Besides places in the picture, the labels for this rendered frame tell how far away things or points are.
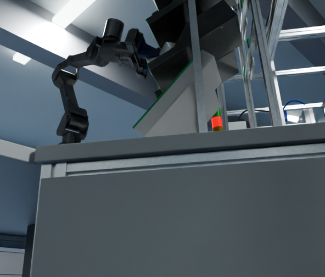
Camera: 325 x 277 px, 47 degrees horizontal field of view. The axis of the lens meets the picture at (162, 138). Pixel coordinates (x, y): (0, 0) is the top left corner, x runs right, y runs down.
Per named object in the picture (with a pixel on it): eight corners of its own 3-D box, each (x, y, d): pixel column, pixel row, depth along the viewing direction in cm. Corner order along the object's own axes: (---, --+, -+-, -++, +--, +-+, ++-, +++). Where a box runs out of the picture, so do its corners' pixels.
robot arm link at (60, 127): (55, 137, 123) (57, 119, 125) (79, 143, 128) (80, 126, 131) (65, 129, 118) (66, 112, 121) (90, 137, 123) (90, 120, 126)
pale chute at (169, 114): (144, 136, 94) (132, 127, 96) (159, 154, 105) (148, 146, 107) (214, 55, 97) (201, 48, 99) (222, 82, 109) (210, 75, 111)
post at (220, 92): (230, 204, 150) (208, 13, 191) (230, 206, 152) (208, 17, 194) (238, 204, 149) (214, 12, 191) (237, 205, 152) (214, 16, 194)
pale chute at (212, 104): (152, 158, 107) (141, 149, 110) (165, 172, 119) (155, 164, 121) (214, 86, 111) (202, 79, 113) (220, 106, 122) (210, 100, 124)
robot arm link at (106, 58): (90, 61, 115) (96, 33, 116) (97, 68, 121) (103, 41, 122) (110, 64, 113) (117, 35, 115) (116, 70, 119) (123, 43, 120)
